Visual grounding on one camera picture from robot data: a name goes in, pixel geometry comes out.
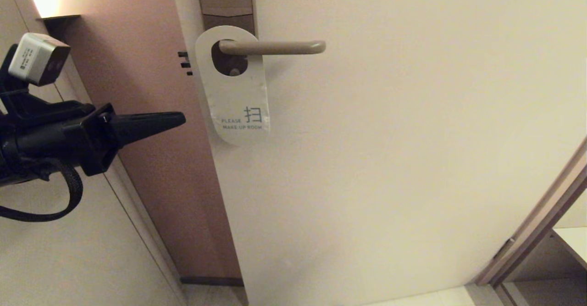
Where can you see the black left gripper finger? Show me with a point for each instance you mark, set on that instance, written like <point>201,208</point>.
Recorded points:
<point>142,125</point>

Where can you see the black wall lamp bracket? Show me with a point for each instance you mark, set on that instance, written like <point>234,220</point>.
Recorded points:
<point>59,21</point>

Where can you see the white shelf board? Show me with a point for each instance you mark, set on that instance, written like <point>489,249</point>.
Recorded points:
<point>575,242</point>

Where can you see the white room door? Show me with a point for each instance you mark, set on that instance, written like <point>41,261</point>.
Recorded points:
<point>390,159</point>

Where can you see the blue and white door hanger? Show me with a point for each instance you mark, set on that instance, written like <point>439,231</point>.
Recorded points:
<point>236,99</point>

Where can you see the brown door frame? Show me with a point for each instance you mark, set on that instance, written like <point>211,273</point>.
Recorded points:
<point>536,223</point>

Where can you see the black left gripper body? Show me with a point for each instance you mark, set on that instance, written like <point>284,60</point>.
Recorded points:
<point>55,131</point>

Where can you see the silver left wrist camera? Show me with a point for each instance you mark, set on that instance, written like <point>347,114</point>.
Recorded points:
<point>36,58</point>

